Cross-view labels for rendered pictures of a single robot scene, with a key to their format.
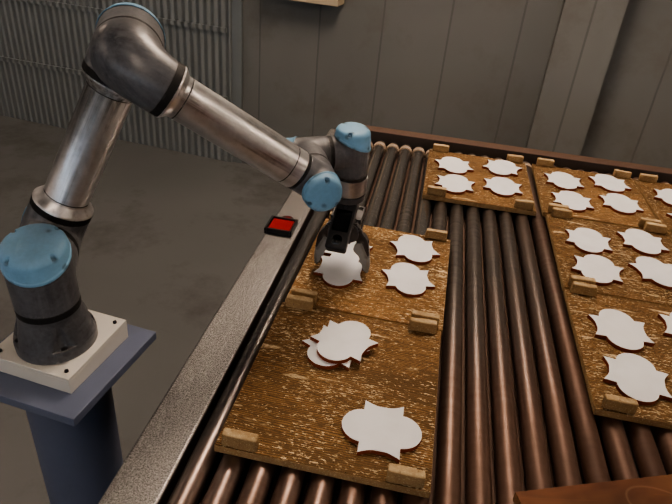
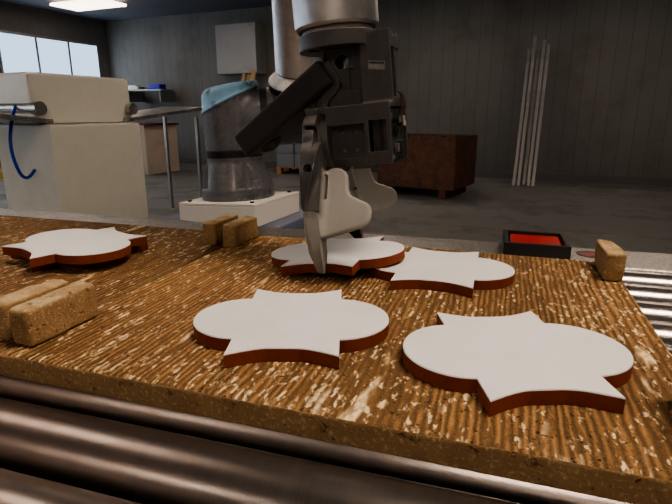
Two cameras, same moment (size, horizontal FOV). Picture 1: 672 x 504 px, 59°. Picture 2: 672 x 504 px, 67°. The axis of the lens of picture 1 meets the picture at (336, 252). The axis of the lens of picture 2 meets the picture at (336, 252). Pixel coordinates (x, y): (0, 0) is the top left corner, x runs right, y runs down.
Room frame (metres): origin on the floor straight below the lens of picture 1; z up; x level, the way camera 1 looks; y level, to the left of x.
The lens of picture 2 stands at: (1.26, -0.50, 1.08)
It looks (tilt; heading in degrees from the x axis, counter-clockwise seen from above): 15 degrees down; 99
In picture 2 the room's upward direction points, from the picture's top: straight up
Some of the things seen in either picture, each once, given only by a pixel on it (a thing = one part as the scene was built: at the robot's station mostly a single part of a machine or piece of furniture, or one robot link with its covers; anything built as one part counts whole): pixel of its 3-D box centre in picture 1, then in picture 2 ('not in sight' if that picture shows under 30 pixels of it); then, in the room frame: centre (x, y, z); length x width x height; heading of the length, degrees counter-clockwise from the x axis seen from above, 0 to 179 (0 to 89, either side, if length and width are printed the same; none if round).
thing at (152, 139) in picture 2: not in sight; (112, 146); (-4.62, 8.81, 0.45); 2.63 x 0.84 x 0.90; 166
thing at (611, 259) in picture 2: not in sight; (609, 259); (1.45, 0.00, 0.95); 0.06 x 0.02 x 0.03; 81
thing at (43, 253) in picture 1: (40, 267); (235, 116); (0.89, 0.54, 1.08); 0.13 x 0.12 x 0.14; 17
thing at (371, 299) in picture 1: (375, 269); (374, 306); (1.23, -0.10, 0.93); 0.41 x 0.35 x 0.02; 171
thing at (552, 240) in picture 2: (281, 226); (534, 245); (1.41, 0.16, 0.92); 0.06 x 0.06 x 0.01; 82
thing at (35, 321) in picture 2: (424, 318); (56, 312); (1.02, -0.20, 0.95); 0.06 x 0.02 x 0.03; 81
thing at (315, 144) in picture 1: (306, 158); not in sight; (1.13, 0.08, 1.24); 0.11 x 0.11 x 0.08; 17
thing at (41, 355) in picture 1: (52, 319); (236, 173); (0.89, 0.54, 0.96); 0.15 x 0.15 x 0.10
